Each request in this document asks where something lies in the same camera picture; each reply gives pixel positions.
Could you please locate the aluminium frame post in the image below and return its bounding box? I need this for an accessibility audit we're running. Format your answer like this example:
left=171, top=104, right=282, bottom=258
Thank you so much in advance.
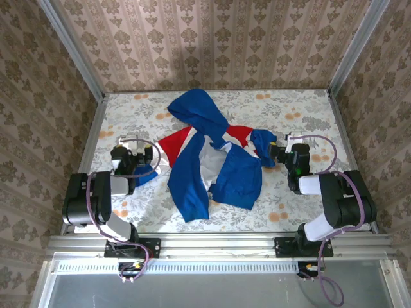
left=37, top=0, right=106, bottom=101
left=328, top=0, right=383, bottom=94

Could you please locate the floral tablecloth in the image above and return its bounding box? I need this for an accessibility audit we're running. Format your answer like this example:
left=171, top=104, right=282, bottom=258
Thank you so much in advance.
left=78, top=89, right=358, bottom=234

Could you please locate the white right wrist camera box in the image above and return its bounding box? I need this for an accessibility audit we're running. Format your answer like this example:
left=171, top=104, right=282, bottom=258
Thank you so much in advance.
left=285, top=131, right=304, bottom=146

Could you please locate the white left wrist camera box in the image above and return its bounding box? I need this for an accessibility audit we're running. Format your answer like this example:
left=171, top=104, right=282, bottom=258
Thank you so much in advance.
left=118, top=136, right=145, bottom=153

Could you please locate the blue red white hooded jacket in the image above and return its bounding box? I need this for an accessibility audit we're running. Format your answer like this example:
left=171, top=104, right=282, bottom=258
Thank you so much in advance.
left=133, top=89, right=277, bottom=223

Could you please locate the slotted white cable duct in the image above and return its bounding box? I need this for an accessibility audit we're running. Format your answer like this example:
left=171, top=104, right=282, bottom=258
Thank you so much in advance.
left=53, top=259, right=302, bottom=274

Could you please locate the aluminium table side rail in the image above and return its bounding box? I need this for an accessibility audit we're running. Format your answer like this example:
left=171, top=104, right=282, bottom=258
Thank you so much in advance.
left=60, top=94, right=109, bottom=235
left=326, top=90, right=380, bottom=234

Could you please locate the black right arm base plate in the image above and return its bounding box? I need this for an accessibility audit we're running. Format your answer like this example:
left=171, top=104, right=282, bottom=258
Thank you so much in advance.
left=274, top=237, right=334, bottom=259

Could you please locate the aluminium mounting rail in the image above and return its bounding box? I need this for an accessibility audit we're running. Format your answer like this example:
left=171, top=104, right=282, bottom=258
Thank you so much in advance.
left=48, top=233, right=398, bottom=258

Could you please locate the black connector box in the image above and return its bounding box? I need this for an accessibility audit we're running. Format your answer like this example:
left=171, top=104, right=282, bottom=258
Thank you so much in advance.
left=118, top=261, right=149, bottom=279
left=297, top=261, right=324, bottom=279

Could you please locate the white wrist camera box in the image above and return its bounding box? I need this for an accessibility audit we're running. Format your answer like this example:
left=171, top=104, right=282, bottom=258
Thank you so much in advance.
left=118, top=136, right=145, bottom=153
left=285, top=131, right=304, bottom=146

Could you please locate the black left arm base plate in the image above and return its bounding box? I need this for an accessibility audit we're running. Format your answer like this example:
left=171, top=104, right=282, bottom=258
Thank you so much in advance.
left=104, top=237, right=161, bottom=259

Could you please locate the grey metal sheet panel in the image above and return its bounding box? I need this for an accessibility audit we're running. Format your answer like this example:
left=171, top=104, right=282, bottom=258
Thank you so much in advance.
left=48, top=260, right=394, bottom=308

